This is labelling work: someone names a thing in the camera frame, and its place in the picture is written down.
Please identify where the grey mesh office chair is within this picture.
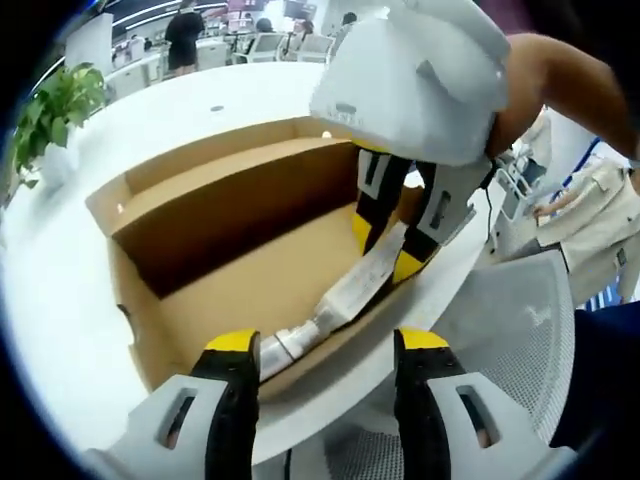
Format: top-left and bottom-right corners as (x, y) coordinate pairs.
(319, 249), (576, 480)

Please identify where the person's dark clothing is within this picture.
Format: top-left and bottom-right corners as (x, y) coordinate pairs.
(549, 294), (640, 451)

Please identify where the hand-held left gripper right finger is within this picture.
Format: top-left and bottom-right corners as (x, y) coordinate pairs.
(393, 327), (576, 480)

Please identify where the brown cardboard shoe box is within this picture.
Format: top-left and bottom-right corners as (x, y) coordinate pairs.
(84, 115), (436, 404)

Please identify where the potted green plant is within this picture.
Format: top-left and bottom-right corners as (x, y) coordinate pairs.
(12, 62), (109, 189)

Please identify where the white office chair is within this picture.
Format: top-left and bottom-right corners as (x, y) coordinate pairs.
(247, 32), (286, 64)
(297, 33), (334, 64)
(487, 149), (549, 264)

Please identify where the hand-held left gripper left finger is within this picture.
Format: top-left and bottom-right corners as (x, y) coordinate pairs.
(84, 328), (262, 480)

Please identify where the white office desk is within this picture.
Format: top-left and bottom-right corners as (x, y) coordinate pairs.
(107, 49), (169, 89)

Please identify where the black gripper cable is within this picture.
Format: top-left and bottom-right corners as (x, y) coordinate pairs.
(481, 157), (497, 251)

